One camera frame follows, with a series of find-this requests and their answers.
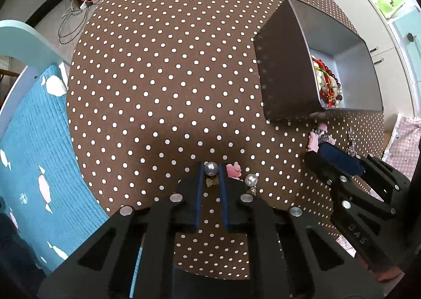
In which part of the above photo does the white bead bracelet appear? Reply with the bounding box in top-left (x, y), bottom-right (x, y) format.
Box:
top-left (314, 67), bottom-right (343, 97)

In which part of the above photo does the round table with dotted cloth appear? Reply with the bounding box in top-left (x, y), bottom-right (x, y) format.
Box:
top-left (66, 0), bottom-right (385, 281)

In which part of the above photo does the teal curved bed frame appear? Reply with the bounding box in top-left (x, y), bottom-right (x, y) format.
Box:
top-left (0, 19), bottom-right (70, 142)

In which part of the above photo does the grey metal tin box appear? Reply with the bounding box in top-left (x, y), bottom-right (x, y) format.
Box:
top-left (253, 0), bottom-right (384, 121)

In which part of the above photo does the silver chain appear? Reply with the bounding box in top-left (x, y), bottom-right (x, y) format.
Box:
top-left (345, 127), bottom-right (360, 157)

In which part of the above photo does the red bead necklace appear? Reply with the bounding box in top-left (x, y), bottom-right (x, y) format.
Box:
top-left (311, 56), bottom-right (343, 108)

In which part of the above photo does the dark clothing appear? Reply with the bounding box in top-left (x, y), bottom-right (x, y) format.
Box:
top-left (0, 197), bottom-right (47, 299)

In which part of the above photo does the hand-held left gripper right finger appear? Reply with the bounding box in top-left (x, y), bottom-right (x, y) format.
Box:
top-left (219, 164), bottom-right (384, 299)

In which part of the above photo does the pink charm earring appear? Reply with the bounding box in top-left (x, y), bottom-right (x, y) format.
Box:
top-left (307, 123), bottom-right (329, 152)
top-left (226, 161), bottom-right (242, 179)

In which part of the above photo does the tangle of floor cables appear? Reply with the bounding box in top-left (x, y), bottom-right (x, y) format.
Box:
top-left (20, 0), bottom-right (111, 45)

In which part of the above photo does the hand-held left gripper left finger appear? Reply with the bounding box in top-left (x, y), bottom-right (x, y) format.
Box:
top-left (38, 161), bottom-right (206, 299)

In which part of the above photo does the teal drawer unit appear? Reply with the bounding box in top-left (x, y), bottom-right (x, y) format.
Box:
top-left (390, 6), bottom-right (421, 97)

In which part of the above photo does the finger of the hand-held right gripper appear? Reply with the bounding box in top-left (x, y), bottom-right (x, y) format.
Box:
top-left (319, 142), bottom-right (397, 189)
top-left (303, 151), bottom-right (354, 196)

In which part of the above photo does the pink checkered cloth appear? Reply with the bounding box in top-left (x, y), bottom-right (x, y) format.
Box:
top-left (381, 113), bottom-right (421, 183)

